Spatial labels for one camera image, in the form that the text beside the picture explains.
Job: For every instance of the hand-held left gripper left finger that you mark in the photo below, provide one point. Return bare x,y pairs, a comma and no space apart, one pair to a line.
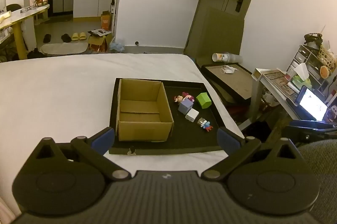
104,138

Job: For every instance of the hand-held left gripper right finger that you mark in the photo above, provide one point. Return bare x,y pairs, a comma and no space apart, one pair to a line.
227,139

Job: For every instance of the red and blue toy figurine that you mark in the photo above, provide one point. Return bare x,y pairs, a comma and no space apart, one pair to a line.
206,125

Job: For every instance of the black tray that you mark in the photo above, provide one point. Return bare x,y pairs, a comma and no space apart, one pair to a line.
189,139

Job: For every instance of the cardboard box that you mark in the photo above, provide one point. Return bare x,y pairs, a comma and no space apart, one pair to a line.
142,131

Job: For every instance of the white cube charger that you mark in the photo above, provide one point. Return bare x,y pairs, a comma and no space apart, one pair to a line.
192,115

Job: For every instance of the lavender toy cube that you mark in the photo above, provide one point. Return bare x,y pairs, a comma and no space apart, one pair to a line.
185,106

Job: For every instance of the green toy block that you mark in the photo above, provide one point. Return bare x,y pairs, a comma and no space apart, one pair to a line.
204,100

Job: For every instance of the low brown side table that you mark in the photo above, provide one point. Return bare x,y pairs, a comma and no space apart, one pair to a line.
231,83

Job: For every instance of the pink toy figurine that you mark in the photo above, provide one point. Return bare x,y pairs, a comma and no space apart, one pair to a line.
182,98

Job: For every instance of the white bed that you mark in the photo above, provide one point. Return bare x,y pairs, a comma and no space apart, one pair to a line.
52,95

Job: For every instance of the white face mask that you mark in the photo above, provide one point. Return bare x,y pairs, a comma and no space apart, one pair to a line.
228,70

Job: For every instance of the grey side table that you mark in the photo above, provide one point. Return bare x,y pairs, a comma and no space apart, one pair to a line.
276,84

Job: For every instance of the open laptop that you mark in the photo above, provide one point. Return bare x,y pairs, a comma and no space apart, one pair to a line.
312,104

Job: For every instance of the blue plastic bag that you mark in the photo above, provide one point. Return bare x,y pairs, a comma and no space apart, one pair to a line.
117,45

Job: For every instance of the green tissue box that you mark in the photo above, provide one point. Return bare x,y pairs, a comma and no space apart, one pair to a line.
300,79

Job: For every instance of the brown cardboard carton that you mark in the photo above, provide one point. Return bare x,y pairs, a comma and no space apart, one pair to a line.
98,43

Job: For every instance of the white floor mat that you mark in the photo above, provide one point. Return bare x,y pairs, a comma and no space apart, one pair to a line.
63,48

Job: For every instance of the olive leaning panel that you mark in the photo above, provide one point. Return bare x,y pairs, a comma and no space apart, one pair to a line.
216,34

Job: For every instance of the grey desktop drawer organizer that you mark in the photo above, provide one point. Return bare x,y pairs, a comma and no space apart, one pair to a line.
302,55

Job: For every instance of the orange paper bag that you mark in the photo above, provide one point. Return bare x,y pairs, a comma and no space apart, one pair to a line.
106,21

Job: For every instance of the orange ball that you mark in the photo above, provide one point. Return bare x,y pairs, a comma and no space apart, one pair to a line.
324,72

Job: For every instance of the yellow mesh basket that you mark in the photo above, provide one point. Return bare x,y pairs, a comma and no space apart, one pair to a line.
327,59

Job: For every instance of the black spray bottle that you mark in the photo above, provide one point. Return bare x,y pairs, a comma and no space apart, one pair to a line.
113,6

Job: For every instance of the white cabinet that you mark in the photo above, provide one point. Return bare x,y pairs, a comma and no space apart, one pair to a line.
89,0

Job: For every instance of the black door lock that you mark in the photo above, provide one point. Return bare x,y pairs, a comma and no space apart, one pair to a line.
241,0

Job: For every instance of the eyeglasses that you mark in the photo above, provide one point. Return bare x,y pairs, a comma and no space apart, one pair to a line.
27,8

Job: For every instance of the clear bottle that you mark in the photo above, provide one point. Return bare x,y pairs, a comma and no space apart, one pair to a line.
2,2

